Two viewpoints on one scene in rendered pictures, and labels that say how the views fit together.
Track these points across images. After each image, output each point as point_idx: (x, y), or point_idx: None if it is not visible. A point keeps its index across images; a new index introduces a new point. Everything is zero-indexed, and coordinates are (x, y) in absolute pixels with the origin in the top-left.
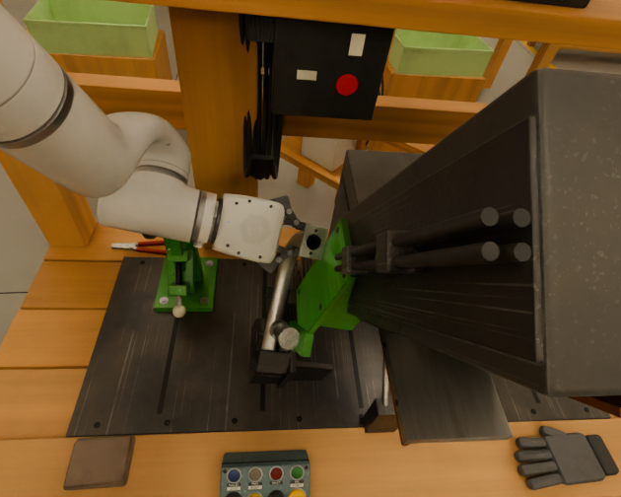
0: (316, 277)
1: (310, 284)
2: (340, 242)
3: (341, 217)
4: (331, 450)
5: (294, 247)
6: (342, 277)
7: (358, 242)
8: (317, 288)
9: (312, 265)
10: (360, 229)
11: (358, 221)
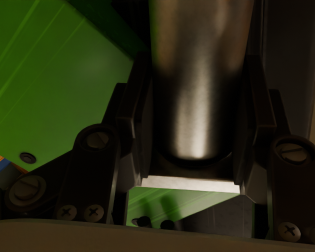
0: (75, 103)
1: (30, 62)
2: (204, 196)
3: None
4: None
5: (144, 163)
6: (131, 218)
7: (207, 221)
8: (53, 125)
9: (95, 42)
10: (231, 235)
11: (249, 227)
